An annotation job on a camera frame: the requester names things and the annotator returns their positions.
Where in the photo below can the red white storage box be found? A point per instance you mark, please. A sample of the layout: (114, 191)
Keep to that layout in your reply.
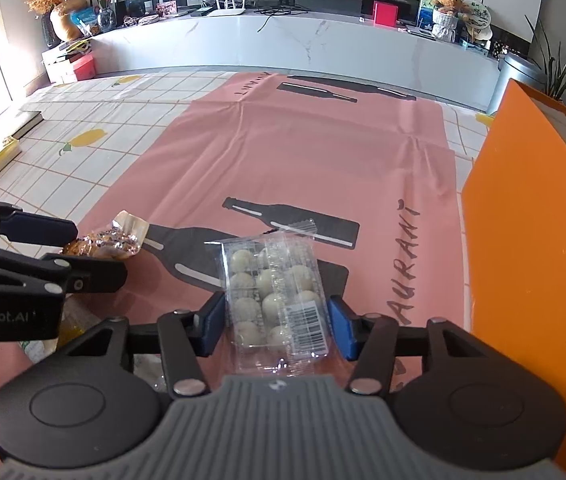
(70, 62)

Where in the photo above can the teddy bear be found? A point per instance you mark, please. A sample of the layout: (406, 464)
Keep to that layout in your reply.
(445, 19)

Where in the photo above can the dried orange flowers vase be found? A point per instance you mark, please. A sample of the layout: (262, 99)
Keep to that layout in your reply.
(43, 10)

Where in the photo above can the silver trash can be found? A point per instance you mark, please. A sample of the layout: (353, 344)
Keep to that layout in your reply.
(513, 67)

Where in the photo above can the white wifi router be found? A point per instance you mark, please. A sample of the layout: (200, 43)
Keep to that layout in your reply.
(227, 8)

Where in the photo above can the red box on console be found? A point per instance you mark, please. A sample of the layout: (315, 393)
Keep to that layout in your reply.
(385, 14)

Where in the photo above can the dark flat book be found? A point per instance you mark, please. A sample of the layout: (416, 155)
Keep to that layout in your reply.
(3, 124)

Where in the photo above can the pink bottle-print mat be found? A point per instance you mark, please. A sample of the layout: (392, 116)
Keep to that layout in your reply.
(273, 209)

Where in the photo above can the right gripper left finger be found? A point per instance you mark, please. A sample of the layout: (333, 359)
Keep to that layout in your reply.
(185, 336)

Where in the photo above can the potted long-leaf plant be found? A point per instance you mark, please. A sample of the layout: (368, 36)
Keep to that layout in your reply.
(553, 61)

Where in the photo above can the orange cardboard box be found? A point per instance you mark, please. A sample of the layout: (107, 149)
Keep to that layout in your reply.
(514, 206)

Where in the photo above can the clear tray white balls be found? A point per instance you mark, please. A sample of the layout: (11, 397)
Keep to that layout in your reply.
(276, 305)

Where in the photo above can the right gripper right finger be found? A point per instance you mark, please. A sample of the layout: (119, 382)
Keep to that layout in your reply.
(369, 341)

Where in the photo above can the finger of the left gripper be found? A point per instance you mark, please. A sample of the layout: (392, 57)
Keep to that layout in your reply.
(36, 229)
(79, 275)

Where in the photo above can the white tv console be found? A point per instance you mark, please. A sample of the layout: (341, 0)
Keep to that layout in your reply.
(309, 42)

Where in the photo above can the brown plush toy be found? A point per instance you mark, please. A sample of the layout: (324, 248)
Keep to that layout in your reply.
(63, 25)

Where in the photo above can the brown round-label snack bag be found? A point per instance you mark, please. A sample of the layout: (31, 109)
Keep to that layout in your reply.
(120, 240)

